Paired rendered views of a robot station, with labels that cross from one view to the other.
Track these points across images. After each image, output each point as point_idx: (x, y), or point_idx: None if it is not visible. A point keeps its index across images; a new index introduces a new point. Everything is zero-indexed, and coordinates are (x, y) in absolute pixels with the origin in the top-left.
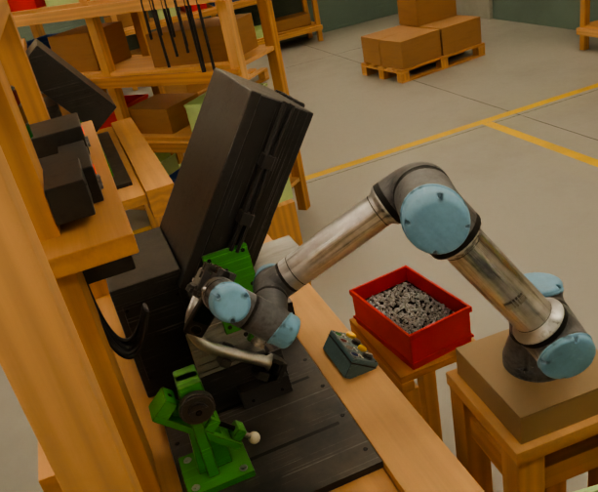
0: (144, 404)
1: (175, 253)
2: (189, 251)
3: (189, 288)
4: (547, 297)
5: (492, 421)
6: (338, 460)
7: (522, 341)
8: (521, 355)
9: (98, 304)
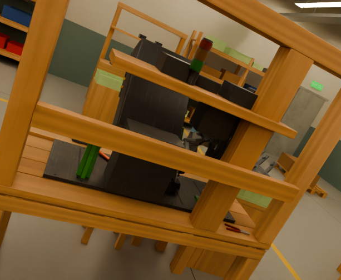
0: (156, 208)
1: (161, 129)
2: (179, 126)
3: (206, 139)
4: None
5: None
6: None
7: None
8: (195, 149)
9: (22, 185)
